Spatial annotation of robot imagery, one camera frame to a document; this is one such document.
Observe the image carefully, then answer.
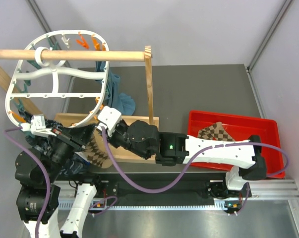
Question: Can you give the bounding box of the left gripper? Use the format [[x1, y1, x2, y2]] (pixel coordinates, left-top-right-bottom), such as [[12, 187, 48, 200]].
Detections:
[[44, 121, 96, 181]]

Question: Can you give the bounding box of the brown argyle sock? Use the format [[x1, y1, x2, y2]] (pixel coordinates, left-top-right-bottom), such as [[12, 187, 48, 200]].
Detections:
[[83, 130, 113, 169], [197, 121, 235, 142]]

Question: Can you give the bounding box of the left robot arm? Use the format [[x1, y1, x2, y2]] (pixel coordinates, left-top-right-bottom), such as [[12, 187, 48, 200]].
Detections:
[[15, 124, 103, 238]]

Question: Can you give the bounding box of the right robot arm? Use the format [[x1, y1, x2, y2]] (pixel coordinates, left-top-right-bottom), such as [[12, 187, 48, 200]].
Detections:
[[97, 120, 267, 196]]

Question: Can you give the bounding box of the white plastic sock hanger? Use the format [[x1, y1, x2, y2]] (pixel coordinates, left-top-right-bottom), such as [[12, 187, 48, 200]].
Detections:
[[5, 30, 110, 127]]

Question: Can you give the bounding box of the teal clip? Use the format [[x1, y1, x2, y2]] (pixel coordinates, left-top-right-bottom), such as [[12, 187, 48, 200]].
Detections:
[[12, 98, 26, 116], [15, 80, 31, 93]]

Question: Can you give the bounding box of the wooden rack base tray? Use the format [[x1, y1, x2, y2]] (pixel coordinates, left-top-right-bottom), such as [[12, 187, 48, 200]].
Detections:
[[54, 113, 155, 164]]

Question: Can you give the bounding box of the teal blue sock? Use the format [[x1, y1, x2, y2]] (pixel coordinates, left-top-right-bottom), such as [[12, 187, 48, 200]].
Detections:
[[104, 68, 136, 116]]

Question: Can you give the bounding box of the wooden rod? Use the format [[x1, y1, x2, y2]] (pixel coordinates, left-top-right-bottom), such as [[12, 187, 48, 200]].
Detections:
[[0, 49, 152, 62]]

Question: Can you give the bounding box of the red plastic tray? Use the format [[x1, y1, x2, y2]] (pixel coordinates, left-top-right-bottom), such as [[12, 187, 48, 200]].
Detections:
[[187, 111, 284, 175]]

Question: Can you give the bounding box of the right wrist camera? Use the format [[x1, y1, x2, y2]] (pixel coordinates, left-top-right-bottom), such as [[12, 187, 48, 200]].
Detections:
[[97, 106, 122, 136]]

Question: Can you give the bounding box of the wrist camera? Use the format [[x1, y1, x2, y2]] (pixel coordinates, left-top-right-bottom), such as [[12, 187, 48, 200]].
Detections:
[[97, 106, 122, 136], [21, 115, 55, 138]]

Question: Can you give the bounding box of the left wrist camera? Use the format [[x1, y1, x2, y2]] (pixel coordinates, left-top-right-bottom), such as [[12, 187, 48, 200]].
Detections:
[[21, 115, 55, 138]]

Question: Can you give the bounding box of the wooden rack upright post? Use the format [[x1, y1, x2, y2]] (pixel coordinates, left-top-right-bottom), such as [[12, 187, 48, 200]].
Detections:
[[144, 46, 154, 125]]

